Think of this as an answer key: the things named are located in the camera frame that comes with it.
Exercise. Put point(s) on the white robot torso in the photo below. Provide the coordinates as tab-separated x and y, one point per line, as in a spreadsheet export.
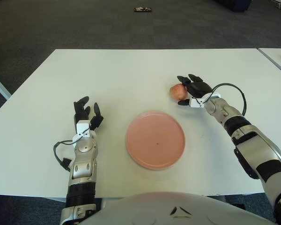
154	208

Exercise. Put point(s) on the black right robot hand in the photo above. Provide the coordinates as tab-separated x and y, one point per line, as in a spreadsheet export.
197	87

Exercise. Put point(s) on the small black red floor object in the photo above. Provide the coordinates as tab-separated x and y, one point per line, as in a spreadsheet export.
142	9

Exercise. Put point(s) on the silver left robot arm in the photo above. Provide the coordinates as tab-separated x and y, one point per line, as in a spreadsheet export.
84	164

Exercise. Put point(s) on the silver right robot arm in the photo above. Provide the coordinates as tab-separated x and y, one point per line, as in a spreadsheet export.
255	145

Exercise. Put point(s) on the red yellow apple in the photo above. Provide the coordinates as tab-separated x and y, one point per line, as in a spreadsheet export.
178	92

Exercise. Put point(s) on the round pink plate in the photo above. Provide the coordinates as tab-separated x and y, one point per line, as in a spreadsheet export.
154	140

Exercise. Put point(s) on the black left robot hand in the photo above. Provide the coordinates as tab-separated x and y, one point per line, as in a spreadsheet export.
82	112

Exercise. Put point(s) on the black bulky floor object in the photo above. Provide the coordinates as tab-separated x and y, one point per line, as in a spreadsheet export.
236	4

